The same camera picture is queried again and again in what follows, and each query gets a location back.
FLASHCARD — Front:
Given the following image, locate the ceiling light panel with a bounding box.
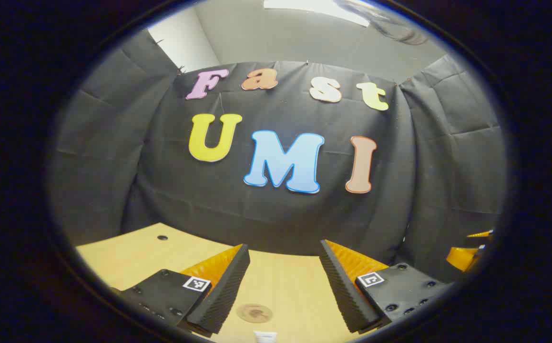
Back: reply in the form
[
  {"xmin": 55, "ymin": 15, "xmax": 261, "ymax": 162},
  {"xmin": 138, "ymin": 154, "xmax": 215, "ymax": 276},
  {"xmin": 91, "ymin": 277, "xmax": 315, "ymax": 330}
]
[{"xmin": 263, "ymin": 0, "xmax": 371, "ymax": 27}]

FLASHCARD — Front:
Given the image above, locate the light wooden desktop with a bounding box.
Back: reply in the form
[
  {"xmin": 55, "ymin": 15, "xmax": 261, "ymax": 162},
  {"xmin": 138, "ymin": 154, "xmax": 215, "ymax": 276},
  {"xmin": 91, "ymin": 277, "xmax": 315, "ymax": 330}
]
[{"xmin": 76, "ymin": 222, "xmax": 386, "ymax": 343}]

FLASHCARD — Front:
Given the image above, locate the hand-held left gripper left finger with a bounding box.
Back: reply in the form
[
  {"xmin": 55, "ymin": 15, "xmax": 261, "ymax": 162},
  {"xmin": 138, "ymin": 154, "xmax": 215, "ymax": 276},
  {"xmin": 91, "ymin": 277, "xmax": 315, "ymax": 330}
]
[{"xmin": 109, "ymin": 244, "xmax": 251, "ymax": 336}]

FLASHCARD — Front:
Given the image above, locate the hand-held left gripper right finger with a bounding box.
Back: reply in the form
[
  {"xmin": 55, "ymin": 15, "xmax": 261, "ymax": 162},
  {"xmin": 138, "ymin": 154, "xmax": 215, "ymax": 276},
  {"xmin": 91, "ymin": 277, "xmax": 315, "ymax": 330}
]
[{"xmin": 320, "ymin": 240, "xmax": 453, "ymax": 334}]

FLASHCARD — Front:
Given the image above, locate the round brown coaster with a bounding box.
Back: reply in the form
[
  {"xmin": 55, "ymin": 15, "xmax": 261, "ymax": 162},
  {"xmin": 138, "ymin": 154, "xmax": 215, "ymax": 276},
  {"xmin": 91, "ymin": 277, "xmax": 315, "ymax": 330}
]
[{"xmin": 236, "ymin": 303, "xmax": 274, "ymax": 324}]

